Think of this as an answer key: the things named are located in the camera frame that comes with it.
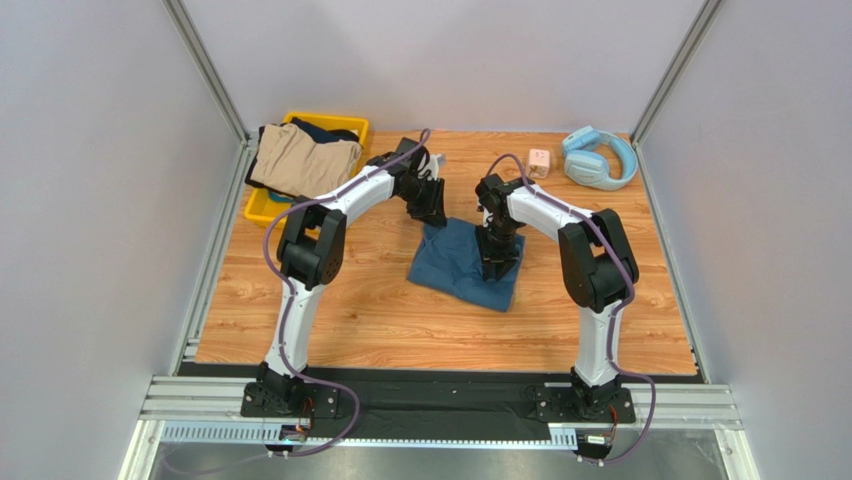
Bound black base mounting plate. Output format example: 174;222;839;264
179;364;637;441

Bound aluminium left corner post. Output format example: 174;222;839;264
162;0;250;146

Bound aluminium right corner post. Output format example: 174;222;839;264
630;0;725;147

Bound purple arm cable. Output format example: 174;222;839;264
262;128;433;459
484;153;658;466

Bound blue t-shirt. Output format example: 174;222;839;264
407;218;520;312

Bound yellow plastic bin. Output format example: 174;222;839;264
244;112;370;226

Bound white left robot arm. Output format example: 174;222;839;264
243;137;447;416

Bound beige folded t-shirt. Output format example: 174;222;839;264
250;123;364;203

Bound light blue headphones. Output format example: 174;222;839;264
561;125;639;191

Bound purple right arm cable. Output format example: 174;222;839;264
484;153;658;466

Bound pink power adapter cube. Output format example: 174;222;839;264
526;149;552;179

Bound aluminium corner post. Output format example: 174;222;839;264
162;0;250;146
630;0;725;147

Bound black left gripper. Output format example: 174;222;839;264
399;175;449;227

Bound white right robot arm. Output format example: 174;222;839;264
475;174;638;421

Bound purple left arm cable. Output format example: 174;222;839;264
262;128;433;459

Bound aluminium front frame rail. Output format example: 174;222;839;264
139;377;743;450

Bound black folded t-shirt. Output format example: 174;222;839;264
244;117;361;205

